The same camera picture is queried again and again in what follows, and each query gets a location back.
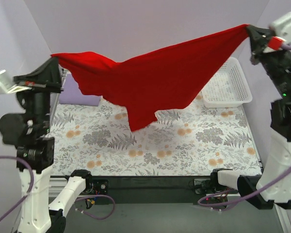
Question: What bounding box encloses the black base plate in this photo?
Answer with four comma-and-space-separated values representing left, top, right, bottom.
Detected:
82, 176, 238, 206

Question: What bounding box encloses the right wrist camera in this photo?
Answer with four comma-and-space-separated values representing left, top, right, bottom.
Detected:
269, 12, 291, 50

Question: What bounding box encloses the folded purple t shirt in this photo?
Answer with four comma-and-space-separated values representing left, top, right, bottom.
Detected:
59, 73, 100, 106

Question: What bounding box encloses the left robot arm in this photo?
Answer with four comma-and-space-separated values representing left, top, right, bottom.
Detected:
0, 57, 94, 233

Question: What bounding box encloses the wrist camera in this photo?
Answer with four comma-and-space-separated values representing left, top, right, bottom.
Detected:
0, 69, 31, 94
269, 12, 291, 50

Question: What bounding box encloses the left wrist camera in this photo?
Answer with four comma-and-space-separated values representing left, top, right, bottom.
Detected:
0, 69, 31, 94

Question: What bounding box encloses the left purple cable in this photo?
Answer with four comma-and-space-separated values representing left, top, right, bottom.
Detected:
0, 156, 116, 233

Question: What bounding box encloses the white plastic basket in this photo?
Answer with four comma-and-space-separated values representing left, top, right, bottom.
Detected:
201, 57, 253, 108

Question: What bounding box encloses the floral table cloth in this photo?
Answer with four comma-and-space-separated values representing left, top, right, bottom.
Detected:
51, 96, 261, 176

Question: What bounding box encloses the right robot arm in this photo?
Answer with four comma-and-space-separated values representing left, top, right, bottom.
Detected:
210, 25, 291, 210

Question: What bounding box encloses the red t shirt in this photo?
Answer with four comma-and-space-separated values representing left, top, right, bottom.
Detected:
54, 24, 248, 132

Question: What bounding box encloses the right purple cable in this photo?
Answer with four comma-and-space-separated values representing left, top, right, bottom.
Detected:
197, 41, 291, 212

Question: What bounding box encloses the purple cable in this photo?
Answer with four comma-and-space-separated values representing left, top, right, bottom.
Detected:
0, 156, 116, 233
197, 41, 291, 212

